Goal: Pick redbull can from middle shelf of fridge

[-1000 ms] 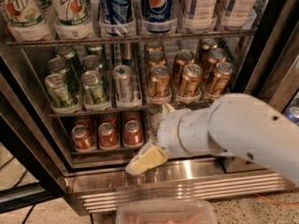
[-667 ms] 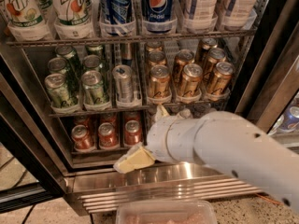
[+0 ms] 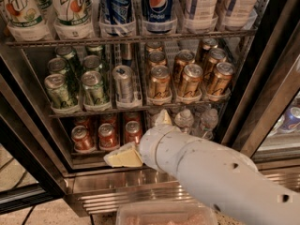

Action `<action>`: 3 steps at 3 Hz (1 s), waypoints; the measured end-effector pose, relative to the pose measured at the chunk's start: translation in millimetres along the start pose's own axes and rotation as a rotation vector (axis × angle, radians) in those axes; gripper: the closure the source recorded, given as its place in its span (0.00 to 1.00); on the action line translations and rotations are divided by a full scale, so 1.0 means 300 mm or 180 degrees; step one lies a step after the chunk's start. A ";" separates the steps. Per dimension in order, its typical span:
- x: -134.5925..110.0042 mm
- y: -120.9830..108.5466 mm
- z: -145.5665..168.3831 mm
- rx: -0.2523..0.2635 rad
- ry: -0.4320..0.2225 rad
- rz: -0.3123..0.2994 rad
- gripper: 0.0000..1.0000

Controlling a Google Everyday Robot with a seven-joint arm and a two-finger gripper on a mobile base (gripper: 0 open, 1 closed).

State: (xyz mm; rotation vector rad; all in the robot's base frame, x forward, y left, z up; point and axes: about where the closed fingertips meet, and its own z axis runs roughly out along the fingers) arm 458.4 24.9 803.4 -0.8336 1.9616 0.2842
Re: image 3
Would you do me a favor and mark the middle water bottle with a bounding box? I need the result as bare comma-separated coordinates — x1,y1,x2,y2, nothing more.
174,109,194,134

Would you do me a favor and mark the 7up bottle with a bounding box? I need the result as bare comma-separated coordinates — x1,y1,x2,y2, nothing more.
52,0,90,26
2,0,46,29

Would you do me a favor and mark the orange can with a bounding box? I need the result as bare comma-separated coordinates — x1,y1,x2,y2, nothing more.
71,126,95,153
125,121,143,144
98,123,118,151

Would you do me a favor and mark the wire shelf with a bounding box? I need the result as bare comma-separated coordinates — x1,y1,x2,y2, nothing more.
5,29,257,48
49,100,228,118

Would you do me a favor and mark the left pepsi bottle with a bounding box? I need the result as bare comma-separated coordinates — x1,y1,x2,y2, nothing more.
102,0,133,36

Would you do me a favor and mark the right pepsi bottle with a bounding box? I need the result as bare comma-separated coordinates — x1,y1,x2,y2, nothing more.
143,0,173,34

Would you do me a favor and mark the middle left gold can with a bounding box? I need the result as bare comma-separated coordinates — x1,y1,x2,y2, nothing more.
147,51,167,69

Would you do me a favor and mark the middle left green can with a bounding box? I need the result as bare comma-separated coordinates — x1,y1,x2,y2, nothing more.
47,57,79,91

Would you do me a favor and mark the middle centre gold can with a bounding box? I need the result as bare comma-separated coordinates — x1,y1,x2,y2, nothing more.
172,50,195,83

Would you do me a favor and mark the white labelled bottle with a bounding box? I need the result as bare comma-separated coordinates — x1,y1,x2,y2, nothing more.
184,0,217,20
222,0,257,30

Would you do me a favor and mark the right white labelled bottle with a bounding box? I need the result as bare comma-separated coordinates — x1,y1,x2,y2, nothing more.
222,0,257,30

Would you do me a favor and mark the back left green can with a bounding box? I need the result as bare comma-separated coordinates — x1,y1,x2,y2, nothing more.
55,46,82,77

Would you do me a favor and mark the gold can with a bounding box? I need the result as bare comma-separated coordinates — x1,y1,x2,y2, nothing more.
206,62,235,96
177,64,203,98
196,38,218,63
144,41,163,55
172,50,195,83
148,66,171,99
147,51,167,69
203,48,227,81

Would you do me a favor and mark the back slim blue can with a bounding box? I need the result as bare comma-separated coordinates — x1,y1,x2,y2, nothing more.
120,43,133,67

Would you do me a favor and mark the middle wire shelf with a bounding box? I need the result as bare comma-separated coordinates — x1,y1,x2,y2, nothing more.
49,100,228,118

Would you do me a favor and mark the silver redbull can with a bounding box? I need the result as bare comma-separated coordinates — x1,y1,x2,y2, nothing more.
112,65,133,103

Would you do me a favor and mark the left 7up bottle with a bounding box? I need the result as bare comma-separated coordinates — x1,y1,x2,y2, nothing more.
2,0,46,29

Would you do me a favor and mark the back right gold can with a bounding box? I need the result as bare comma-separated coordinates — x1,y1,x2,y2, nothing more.
196,38,218,63

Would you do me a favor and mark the front left green can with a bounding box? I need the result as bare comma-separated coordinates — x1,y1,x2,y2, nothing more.
44,73,78,109

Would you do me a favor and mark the left white labelled bottle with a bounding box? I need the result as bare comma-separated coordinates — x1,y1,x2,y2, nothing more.
184,0,217,20

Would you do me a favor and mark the front middle gold can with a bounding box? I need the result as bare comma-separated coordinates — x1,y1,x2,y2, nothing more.
177,64,203,98

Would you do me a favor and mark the front left gold can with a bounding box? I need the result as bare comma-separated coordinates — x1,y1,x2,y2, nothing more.
148,66,171,99

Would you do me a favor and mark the water bottle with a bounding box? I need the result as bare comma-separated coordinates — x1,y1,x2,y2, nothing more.
192,109,218,140
174,109,194,134

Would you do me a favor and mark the front middle orange can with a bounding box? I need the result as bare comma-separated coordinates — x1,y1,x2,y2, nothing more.
98,123,118,151

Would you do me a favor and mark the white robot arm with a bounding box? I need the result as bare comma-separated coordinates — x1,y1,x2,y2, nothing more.
104,120,300,225

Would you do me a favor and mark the front right orange can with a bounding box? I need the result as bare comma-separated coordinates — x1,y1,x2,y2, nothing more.
125,121,143,144

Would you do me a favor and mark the green can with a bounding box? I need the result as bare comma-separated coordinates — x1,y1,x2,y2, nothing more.
81,70,109,106
44,73,78,109
85,45,106,60
47,57,79,91
82,55,109,78
55,46,82,77

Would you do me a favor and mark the back left gold can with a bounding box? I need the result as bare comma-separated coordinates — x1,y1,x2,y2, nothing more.
144,41,163,55

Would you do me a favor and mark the blue can behind glass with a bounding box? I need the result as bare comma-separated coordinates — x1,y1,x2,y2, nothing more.
278,106,300,133

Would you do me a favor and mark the upper wire shelf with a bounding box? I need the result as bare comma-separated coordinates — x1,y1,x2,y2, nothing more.
5,29,257,48

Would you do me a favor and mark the right water bottle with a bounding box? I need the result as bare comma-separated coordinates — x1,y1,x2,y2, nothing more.
192,109,218,140

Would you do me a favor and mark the front right gold can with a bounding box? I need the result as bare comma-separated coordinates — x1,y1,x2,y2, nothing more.
206,62,235,96

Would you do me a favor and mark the front left orange can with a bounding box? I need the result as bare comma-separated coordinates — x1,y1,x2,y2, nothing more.
71,126,95,153

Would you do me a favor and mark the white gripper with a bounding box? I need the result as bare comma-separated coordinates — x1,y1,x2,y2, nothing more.
104,109,188,173

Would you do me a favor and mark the pepsi bottle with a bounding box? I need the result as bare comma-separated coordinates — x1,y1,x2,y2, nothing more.
102,0,133,36
143,0,173,34

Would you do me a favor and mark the middle right gold can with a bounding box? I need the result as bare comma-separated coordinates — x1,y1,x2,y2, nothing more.
203,48,227,81

